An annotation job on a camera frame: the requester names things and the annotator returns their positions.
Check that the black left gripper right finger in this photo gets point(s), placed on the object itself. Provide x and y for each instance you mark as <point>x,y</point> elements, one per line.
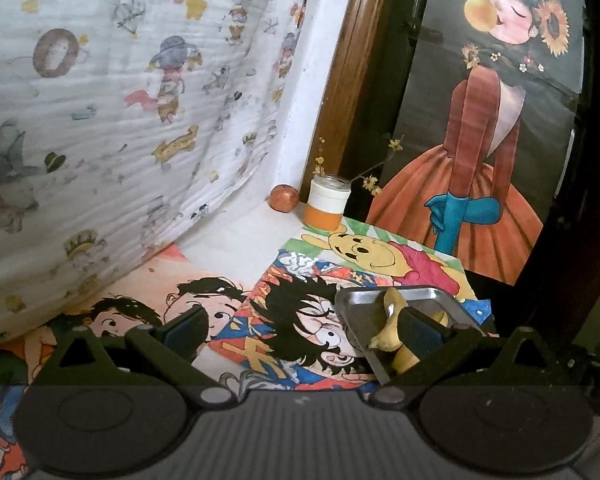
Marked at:
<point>460,355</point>

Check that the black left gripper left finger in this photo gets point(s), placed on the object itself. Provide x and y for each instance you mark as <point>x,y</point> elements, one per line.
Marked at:
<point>143,353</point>

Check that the stickered banana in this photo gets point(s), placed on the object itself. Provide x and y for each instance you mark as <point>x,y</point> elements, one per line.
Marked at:
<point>404,358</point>

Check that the spotted banana front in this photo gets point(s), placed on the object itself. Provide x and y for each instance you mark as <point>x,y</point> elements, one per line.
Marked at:
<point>387,340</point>

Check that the two boys cartoon poster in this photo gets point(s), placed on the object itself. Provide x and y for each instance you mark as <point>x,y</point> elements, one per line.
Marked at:
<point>162,288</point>

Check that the metal baking tray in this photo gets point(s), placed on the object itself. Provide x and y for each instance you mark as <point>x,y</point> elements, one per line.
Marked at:
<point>362,312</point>

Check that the winnie the pooh drawing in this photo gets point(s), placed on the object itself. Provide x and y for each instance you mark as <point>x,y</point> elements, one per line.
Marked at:
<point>357,254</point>

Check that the colourful anime comic poster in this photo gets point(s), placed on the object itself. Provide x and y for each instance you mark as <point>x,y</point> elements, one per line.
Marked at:
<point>287,334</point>

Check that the white orange jar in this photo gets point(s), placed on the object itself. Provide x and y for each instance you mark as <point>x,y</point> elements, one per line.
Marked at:
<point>327,199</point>

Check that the white cartoon-print cloth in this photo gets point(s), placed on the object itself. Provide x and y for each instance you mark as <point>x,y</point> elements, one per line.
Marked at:
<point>121,123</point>

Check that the girl orange dress poster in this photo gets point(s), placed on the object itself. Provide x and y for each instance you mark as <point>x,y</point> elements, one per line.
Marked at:
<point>485,127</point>

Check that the brown wooden door frame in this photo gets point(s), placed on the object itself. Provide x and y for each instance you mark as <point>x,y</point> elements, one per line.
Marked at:
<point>344,86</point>

